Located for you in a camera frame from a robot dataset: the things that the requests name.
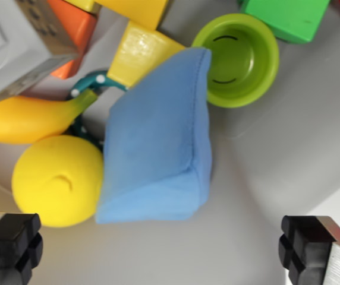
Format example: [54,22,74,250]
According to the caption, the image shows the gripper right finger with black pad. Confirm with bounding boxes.
[278,215,340,285]

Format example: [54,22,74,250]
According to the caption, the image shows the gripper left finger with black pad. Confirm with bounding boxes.
[0,212,44,285]

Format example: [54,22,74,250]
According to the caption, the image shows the grey plastic bin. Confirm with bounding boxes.
[0,0,340,285]

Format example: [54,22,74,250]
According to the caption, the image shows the yellow toy lemon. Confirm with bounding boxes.
[11,135,105,229]

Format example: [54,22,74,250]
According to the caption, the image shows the yellow toy banana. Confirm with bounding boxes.
[0,88,99,145]

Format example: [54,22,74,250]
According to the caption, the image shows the blue fabric beanbag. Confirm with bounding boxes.
[95,47,213,225]

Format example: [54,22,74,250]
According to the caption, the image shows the grey embossed cube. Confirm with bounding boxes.
[0,0,79,108]

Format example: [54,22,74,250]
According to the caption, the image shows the light green plastic cup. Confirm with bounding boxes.
[190,13,280,109]

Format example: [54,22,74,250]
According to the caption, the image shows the orange wooden block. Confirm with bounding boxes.
[47,0,99,80]

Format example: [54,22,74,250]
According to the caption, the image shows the yellow wooden block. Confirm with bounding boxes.
[94,0,171,31]
[106,21,186,89]

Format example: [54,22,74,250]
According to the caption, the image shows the green wooden block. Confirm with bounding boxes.
[238,0,332,45]

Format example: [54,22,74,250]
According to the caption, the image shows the teal dotted ring toy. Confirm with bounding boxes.
[66,69,129,151]

